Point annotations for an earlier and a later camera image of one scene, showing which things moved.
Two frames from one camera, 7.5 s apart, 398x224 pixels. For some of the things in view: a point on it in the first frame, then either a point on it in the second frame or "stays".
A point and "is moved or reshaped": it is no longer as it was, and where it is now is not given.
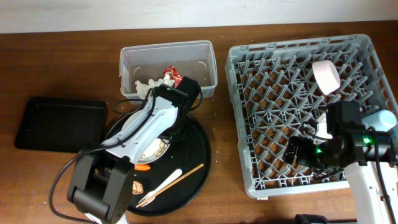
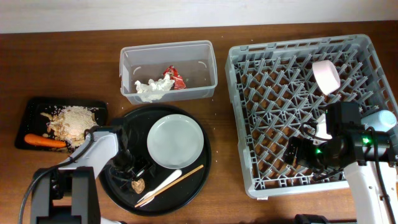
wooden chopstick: x=158 y=192 stays
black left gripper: x=179 y=136 to x=143 y=167
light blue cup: x=383 y=120 stays
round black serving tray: x=175 y=180 stays
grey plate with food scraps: x=155 y=151 is moved or reshaped
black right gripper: x=302 y=157 stays
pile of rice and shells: x=157 y=149 to x=69 y=123
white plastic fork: x=153 y=193 stays
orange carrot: x=142 y=167 is moved or reshaped
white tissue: x=145 y=91 stays
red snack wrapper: x=173 y=74 stays
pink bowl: x=326 y=76 stays
